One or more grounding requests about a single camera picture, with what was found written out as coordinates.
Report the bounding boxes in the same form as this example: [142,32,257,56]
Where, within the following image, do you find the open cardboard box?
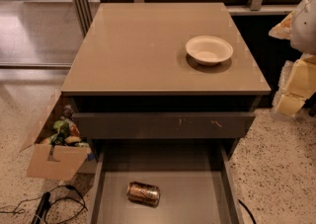
[21,92,97,181]

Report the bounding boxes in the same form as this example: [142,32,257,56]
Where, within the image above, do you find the grey top drawer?
[73,112,255,139]

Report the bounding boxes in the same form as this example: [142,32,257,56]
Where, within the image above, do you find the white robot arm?
[269,0,316,117]

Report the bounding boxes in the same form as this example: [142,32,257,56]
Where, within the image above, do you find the black handheld device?
[31,192,50,224]

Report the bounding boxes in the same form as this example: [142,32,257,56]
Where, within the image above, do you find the white paper bowl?
[186,36,234,66]

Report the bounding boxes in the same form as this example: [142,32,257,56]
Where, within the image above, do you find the black cable on floor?
[0,185,89,224]

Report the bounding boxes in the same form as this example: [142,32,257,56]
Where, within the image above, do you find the grey drawer cabinet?
[60,2,272,224]

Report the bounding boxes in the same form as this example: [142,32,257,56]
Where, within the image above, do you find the green snack bag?
[53,120,69,139]

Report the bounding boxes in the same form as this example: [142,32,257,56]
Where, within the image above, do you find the black cable right floor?
[238,198,258,224]

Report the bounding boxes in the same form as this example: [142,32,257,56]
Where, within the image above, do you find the orange soda can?
[126,182,160,207]

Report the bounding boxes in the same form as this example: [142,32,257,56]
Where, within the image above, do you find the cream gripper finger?
[274,53,316,117]
[269,12,294,39]

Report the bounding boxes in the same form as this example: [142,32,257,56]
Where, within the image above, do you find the open grey middle drawer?
[87,143,244,224]

